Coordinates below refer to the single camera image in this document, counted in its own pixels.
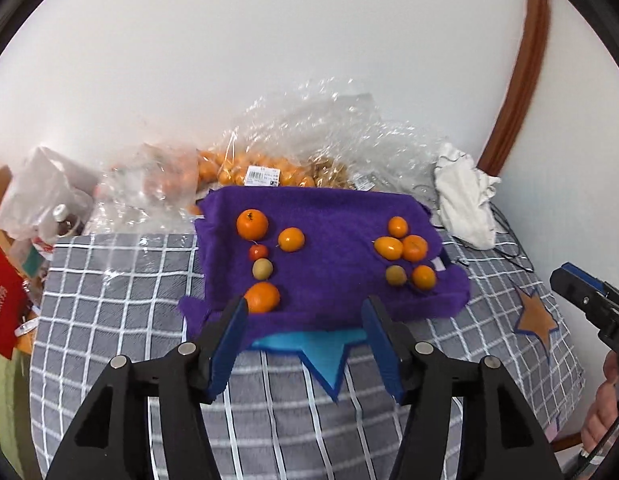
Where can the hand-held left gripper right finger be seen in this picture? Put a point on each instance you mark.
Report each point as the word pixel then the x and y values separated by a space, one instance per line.
pixel 384 360

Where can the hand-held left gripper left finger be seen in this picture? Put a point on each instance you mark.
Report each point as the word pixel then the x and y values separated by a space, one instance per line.
pixel 229 355

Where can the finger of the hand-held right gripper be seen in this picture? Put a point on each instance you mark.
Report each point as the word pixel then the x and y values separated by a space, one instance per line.
pixel 579 287

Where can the yellow-green plum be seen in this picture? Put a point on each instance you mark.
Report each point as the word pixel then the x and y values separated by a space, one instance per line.
pixel 395 275
pixel 263 268

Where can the small orange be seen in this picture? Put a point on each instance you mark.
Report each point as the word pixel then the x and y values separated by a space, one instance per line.
pixel 291 239
pixel 398 227

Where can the large dark-marked orange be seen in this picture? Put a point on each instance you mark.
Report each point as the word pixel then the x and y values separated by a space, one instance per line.
pixel 252 224

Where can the person's right hand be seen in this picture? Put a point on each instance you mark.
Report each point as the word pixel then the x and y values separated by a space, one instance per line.
pixel 607 415

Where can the purple towel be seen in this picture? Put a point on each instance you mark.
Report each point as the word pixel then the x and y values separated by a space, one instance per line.
pixel 334 260

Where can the grey checked bedsheet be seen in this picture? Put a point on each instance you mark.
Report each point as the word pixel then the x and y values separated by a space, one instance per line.
pixel 139 285

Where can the white cloth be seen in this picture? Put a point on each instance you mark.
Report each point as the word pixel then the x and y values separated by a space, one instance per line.
pixel 464 195

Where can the clear bag of small oranges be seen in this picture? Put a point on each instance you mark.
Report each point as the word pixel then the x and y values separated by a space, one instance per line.
pixel 229 170

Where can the crumpled clear plastic bag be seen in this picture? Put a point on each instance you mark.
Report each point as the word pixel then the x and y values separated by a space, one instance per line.
pixel 149 180

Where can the clear bag of brown fruit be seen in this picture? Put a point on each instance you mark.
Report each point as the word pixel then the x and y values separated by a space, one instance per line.
pixel 334 172

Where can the green cloth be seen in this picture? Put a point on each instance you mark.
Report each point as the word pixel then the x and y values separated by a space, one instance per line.
pixel 6 410

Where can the red paper bag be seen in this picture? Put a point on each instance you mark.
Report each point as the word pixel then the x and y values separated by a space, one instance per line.
pixel 1 300

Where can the large clear plastic bag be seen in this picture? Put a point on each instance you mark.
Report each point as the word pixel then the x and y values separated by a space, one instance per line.
pixel 339 120

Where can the white plastic bag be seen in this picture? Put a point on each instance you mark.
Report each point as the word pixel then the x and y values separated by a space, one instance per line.
pixel 34 185

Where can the brown wooden frame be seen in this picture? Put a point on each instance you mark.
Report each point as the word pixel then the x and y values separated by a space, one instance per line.
pixel 527 75

